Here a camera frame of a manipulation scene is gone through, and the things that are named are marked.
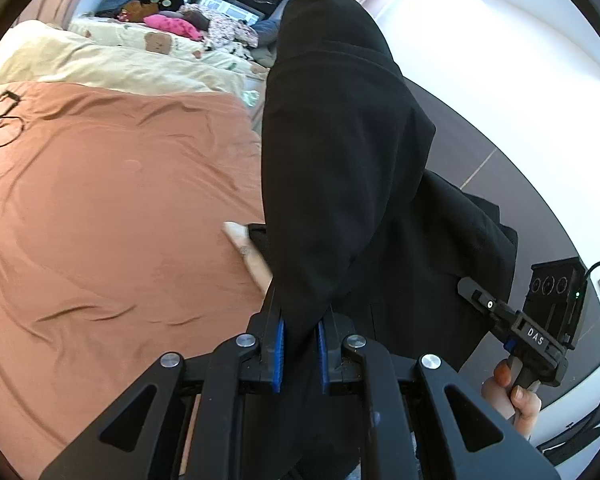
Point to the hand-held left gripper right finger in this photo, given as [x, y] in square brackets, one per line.
[322, 355]

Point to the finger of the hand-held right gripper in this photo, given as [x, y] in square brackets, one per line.
[485, 302]

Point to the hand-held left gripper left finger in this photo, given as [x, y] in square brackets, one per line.
[279, 355]

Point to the black coat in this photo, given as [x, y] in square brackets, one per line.
[340, 160]

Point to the person's right hand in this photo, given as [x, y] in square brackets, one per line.
[520, 405]

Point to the beige flat strip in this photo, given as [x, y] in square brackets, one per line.
[252, 260]

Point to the brown bed sheet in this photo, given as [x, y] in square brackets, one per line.
[105, 210]

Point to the pale green cloth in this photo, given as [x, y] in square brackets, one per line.
[251, 96]

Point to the blue cloth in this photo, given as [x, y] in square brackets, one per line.
[266, 31]

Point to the floral cloth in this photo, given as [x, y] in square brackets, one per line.
[225, 30]

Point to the cream duvet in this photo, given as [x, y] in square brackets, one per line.
[80, 67]

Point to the bear print cream pillow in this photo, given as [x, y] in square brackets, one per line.
[130, 37]

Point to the brown plush toy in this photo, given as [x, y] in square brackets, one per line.
[135, 11]

